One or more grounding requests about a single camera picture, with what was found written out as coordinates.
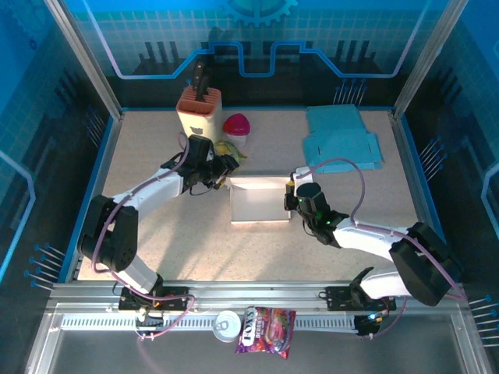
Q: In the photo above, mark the green Fox's candy bag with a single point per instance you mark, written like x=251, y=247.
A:
x=230, y=148

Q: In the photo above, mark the aluminium mounting rail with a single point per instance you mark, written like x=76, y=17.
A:
x=253, y=293

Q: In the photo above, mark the blue paper box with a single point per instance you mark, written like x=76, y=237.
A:
x=339, y=132

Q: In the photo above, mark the white jar pink lid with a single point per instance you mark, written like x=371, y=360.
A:
x=236, y=124

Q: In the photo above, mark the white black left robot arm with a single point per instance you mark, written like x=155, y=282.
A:
x=152, y=191

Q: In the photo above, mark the silver tin can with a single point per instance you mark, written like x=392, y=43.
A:
x=227, y=325

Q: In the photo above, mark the beige knife block orange top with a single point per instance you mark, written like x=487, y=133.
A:
x=199, y=121

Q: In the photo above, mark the aluminium frame post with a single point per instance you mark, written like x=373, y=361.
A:
x=86, y=58
x=425, y=58

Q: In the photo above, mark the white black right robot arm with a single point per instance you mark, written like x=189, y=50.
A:
x=366, y=237

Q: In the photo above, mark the purple Fox's berries candy bag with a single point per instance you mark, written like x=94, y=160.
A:
x=269, y=331

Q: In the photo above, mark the white paper box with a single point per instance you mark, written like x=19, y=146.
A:
x=257, y=202

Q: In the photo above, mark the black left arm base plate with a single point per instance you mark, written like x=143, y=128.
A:
x=175, y=298

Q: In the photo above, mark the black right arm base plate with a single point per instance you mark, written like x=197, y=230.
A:
x=337, y=298

